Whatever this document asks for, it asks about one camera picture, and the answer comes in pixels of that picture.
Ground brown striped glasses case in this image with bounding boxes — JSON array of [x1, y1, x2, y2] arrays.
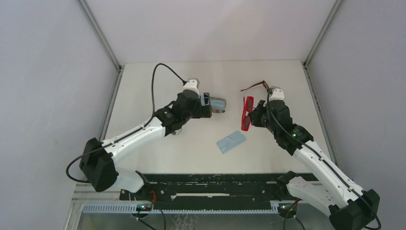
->
[[210, 96, 226, 114]]

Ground left aluminium frame post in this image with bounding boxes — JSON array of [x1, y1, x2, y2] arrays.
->
[[76, 0, 123, 140]]

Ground aluminium frame post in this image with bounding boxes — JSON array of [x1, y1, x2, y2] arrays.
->
[[302, 0, 345, 167], [76, 0, 123, 140]]

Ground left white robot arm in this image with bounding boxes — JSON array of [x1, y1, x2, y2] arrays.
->
[[79, 90, 212, 193]]

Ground light blue cleaning cloth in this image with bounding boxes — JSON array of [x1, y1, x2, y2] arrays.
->
[[201, 96, 226, 110]]

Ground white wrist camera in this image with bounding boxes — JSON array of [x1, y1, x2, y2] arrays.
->
[[267, 86, 285, 102], [183, 78, 200, 95]]

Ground brown tortoise sunglasses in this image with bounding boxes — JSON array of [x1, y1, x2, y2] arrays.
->
[[240, 80, 270, 92]]

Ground left black camera cable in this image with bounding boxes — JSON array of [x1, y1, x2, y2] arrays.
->
[[66, 63, 188, 184]]

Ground red sunglasses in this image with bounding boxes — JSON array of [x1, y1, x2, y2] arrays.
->
[[241, 96, 254, 131]]

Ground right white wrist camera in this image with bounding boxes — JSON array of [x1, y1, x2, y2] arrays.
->
[[267, 86, 285, 102]]

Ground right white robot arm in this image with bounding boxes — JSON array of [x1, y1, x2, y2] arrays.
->
[[248, 100, 382, 230]]

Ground right aluminium frame post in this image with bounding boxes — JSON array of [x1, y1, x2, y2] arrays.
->
[[302, 0, 345, 167]]

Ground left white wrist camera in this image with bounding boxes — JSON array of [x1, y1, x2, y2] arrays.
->
[[183, 78, 200, 95]]

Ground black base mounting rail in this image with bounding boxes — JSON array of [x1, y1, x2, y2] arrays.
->
[[120, 171, 318, 213]]

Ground right black camera cable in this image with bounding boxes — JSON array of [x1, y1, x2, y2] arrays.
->
[[266, 89, 381, 230]]

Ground black camera cable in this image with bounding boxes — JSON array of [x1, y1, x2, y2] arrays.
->
[[266, 89, 381, 230], [66, 63, 188, 184]]

